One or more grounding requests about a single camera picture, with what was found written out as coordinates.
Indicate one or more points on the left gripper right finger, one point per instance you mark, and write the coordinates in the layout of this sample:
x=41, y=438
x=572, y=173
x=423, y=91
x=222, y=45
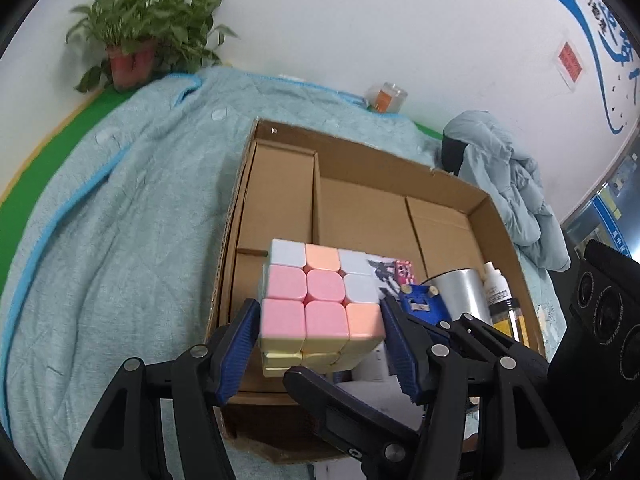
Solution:
x=408, y=341

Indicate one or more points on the light blue puffer jacket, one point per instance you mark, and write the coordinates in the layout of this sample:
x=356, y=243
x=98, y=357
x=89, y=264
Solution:
x=480, y=151

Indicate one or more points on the potted plant red pot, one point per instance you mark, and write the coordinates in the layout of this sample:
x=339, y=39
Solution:
x=145, y=39

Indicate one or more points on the glass door with posters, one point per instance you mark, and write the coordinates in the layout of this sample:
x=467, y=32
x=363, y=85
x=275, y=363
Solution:
x=611, y=213

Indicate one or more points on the colourful board game box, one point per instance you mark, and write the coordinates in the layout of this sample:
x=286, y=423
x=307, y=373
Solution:
x=391, y=274

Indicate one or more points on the large cardboard tray box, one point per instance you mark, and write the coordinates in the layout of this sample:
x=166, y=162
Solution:
x=321, y=229

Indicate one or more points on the small orange label jar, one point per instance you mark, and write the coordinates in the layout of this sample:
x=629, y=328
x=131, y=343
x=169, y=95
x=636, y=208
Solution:
x=390, y=99

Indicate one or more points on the silver metal tin can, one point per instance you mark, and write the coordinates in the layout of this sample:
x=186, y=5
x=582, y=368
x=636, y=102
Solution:
x=462, y=292

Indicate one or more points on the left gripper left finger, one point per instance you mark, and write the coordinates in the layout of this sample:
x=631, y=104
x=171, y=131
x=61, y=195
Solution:
x=230, y=349

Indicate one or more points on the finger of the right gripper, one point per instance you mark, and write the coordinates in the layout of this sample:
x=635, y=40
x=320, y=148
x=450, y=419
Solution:
x=484, y=356
x=384, y=447

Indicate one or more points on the yellow label tea jar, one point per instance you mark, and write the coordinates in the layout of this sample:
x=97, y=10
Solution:
x=507, y=316

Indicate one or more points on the pastel rubik's cube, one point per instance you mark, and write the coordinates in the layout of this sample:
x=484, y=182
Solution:
x=320, y=309

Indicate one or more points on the red wall notice sign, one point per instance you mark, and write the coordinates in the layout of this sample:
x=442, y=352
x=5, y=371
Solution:
x=568, y=63

